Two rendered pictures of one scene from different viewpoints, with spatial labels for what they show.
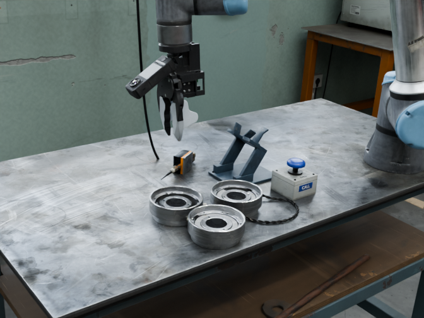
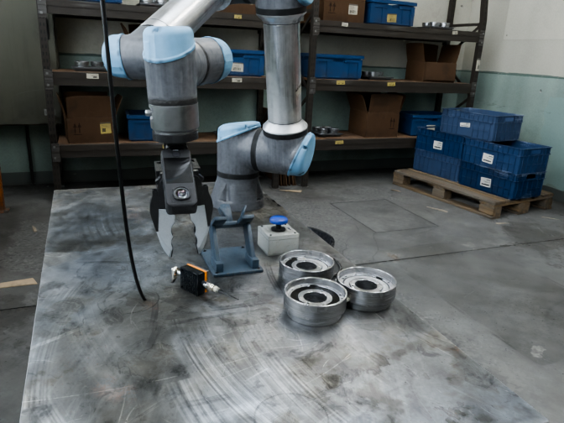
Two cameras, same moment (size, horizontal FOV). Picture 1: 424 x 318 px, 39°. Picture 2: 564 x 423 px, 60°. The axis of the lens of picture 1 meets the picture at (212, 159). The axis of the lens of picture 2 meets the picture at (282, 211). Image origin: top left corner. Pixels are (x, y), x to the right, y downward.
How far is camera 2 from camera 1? 1.21 m
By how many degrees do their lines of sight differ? 69
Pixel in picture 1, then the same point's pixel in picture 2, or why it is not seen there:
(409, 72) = (295, 115)
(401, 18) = (291, 69)
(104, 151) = (76, 336)
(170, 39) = (193, 122)
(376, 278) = not seen: hidden behind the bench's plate
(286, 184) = (288, 241)
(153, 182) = (216, 313)
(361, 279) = not seen: hidden behind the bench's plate
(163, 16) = (185, 92)
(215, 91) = not seen: outside the picture
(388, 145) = (249, 188)
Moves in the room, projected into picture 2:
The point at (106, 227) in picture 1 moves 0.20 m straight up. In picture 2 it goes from (336, 362) to (347, 229)
